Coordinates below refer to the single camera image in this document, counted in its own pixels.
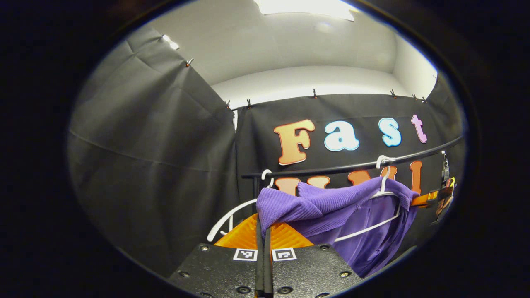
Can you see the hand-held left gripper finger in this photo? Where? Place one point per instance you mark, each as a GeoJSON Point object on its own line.
{"type": "Point", "coordinates": [268, 269]}
{"type": "Point", "coordinates": [260, 269]}

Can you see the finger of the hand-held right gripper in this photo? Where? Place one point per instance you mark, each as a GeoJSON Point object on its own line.
{"type": "Point", "coordinates": [424, 199]}

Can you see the purple ribbed jacket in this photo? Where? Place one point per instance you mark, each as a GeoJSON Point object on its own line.
{"type": "Point", "coordinates": [314, 207]}

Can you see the white plastic hanger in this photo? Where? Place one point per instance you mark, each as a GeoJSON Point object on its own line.
{"type": "Point", "coordinates": [385, 182]}
{"type": "Point", "coordinates": [232, 215]}

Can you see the black clothes rack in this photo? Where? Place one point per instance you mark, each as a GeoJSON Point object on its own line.
{"type": "Point", "coordinates": [331, 169]}

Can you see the black backdrop cloth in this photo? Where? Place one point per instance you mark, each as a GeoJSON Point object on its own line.
{"type": "Point", "coordinates": [157, 165]}

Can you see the row of small backdrop clips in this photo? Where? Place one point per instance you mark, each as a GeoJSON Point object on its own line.
{"type": "Point", "coordinates": [248, 103]}

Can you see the ceiling light panel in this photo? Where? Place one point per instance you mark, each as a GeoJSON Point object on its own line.
{"type": "Point", "coordinates": [306, 7]}

